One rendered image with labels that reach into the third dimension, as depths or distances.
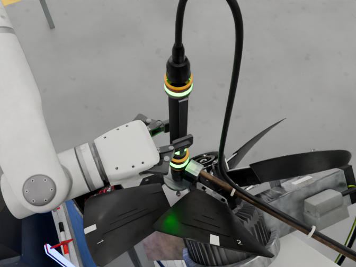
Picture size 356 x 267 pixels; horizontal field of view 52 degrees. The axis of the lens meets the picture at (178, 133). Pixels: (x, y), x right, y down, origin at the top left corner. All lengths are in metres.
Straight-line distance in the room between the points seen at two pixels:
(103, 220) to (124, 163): 0.37
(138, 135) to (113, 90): 2.04
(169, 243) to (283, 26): 2.43
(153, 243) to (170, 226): 0.46
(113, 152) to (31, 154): 0.15
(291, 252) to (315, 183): 0.21
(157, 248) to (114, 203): 0.23
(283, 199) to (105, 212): 0.49
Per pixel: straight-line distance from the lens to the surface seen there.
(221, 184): 0.76
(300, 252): 1.02
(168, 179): 0.85
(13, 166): 0.57
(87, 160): 0.63
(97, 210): 1.01
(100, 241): 0.96
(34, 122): 0.58
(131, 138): 0.66
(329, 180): 1.13
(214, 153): 1.00
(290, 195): 1.07
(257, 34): 3.10
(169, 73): 0.53
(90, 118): 2.58
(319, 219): 1.06
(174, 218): 0.71
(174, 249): 1.11
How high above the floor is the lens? 2.09
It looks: 59 degrees down
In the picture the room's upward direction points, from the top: straight up
